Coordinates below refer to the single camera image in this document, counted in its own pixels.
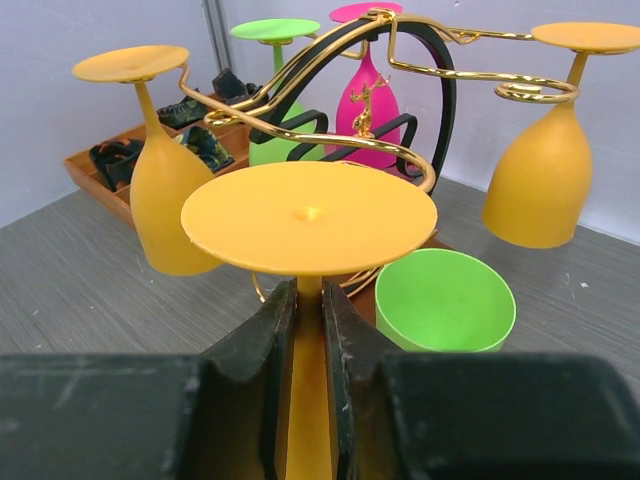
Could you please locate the gold wire wine glass rack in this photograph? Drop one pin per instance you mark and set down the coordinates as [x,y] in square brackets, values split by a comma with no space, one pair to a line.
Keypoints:
[417,45]

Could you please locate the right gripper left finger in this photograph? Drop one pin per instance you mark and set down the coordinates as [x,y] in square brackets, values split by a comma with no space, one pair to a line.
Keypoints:
[219,414]

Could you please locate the pink wine glass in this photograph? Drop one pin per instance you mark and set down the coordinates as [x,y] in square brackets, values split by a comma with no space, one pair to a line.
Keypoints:
[368,101]

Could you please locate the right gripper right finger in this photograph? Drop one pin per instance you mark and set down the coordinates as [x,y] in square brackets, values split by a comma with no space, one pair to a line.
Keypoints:
[405,415]

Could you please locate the aluminium frame rail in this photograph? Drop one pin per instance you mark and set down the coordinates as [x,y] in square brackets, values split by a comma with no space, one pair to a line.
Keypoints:
[219,34]

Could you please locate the small dark item in tray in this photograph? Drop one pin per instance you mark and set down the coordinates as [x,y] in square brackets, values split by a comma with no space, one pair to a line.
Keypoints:
[115,160]

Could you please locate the orange wine glass back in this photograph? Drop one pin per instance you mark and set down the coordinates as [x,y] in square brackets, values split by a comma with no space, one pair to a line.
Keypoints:
[166,172]

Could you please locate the dark pouch tray back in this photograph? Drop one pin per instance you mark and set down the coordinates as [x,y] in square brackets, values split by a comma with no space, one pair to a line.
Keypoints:
[229,89]

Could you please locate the dark pouch tray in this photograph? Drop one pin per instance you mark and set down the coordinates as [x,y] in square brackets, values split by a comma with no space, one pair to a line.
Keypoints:
[229,89]
[182,114]

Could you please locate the wooden tray organizer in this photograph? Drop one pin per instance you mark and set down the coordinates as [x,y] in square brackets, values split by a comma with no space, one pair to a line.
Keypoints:
[234,139]

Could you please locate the dark pouch tray left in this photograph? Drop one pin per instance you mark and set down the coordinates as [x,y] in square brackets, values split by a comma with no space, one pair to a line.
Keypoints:
[182,114]

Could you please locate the orange wine glass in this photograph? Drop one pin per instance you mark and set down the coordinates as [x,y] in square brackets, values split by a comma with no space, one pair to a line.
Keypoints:
[310,220]
[166,172]
[541,183]

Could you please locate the blue floral fabric pouch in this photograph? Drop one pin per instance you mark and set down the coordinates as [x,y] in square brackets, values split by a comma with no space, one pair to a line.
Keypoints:
[206,146]

